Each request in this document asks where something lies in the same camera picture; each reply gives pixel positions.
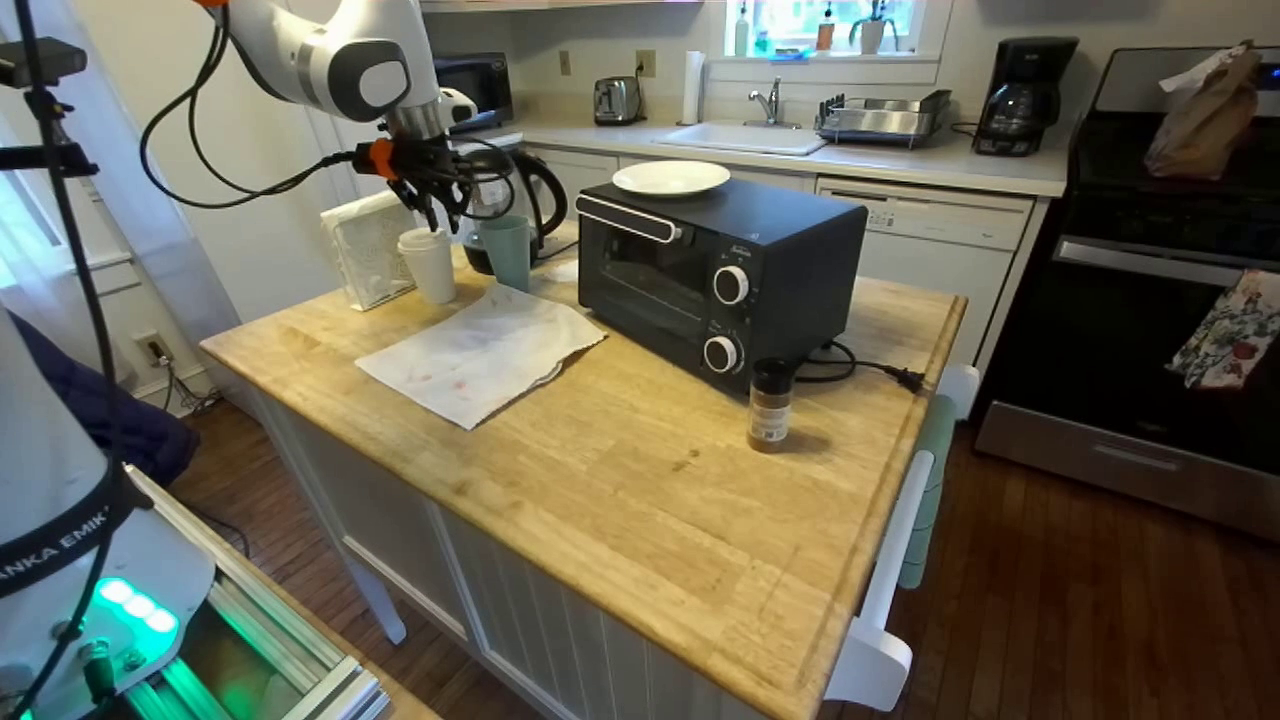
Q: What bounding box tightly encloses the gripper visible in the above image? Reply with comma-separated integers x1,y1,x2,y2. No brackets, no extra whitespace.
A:
385,134,477,237

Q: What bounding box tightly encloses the white coffee cup with lid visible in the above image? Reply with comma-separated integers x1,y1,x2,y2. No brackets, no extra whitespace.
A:
397,227,459,306

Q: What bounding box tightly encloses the grey cup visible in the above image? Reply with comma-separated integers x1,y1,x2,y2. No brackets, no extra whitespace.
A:
477,214,534,294

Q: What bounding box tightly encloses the black coffee maker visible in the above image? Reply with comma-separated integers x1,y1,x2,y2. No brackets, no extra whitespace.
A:
971,36,1082,159

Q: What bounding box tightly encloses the white napkin holder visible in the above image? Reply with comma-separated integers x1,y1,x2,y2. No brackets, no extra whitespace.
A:
319,189,421,312

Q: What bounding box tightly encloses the black electric kettle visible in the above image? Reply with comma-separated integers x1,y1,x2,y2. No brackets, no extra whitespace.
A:
452,134,570,277

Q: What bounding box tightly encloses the black microwave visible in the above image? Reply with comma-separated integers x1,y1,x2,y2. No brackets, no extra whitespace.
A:
432,51,516,133

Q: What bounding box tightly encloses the stained white paper towel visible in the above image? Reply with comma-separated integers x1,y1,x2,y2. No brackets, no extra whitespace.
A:
354,281,609,432

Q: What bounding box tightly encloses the silver toaster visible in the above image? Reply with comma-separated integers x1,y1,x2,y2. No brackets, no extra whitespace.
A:
592,75,644,127

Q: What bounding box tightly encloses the toaster oven door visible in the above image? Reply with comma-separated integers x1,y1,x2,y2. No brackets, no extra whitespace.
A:
577,194,713,349

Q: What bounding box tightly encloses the white plate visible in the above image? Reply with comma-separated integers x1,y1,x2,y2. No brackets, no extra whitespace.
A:
611,159,733,199

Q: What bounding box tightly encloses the paper towel roll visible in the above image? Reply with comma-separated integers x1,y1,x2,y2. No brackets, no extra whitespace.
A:
680,49,708,126

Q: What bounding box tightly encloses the white sink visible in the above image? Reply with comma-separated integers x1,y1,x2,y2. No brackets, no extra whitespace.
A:
658,121,830,157

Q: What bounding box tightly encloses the black toaster oven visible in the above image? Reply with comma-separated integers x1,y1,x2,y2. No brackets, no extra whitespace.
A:
575,176,870,397

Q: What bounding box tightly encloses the tap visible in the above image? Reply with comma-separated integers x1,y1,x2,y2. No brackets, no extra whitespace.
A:
747,76,802,130

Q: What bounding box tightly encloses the spice jar with black lid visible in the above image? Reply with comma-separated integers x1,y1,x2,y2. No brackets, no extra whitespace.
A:
746,357,797,455

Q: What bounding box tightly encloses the dark blue cloth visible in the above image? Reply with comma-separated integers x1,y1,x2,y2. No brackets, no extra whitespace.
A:
8,308,202,489

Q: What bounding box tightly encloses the window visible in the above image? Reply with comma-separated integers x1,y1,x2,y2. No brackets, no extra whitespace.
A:
720,0,953,61

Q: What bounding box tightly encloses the dish rack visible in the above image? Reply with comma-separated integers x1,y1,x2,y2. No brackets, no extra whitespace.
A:
814,89,954,149

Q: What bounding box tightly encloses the white plant pot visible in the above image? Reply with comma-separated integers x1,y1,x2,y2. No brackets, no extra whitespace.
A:
849,0,902,57

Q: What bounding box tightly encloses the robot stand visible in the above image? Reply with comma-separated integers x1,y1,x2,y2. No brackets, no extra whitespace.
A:
95,465,441,720

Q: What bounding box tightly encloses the white dishwasher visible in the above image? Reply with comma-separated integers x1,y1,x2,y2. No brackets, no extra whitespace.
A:
814,176,1037,368

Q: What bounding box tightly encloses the green towel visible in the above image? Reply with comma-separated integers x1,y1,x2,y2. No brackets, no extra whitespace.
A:
896,394,959,592

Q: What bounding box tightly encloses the black stove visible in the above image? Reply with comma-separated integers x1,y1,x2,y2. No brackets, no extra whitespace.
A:
973,44,1280,544

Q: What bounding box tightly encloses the stove drawer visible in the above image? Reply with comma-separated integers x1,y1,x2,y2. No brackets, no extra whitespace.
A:
974,399,1280,544

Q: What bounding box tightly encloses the brown paper bag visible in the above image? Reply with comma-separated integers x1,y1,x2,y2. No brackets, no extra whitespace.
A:
1143,39,1264,182

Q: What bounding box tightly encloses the floral dish towel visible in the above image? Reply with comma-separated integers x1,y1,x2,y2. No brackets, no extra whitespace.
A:
1164,267,1280,392

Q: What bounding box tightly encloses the toaster oven door handle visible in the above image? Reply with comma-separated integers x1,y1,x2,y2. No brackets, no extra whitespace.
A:
575,192,687,245

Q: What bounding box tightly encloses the camera on mount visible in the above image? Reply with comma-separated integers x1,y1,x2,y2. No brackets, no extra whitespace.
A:
0,0,102,183

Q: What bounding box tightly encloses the black power cable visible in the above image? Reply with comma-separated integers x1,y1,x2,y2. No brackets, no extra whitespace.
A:
794,338,927,395

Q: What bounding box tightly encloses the white towel rail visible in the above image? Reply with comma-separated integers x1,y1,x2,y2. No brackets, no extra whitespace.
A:
823,362,982,714

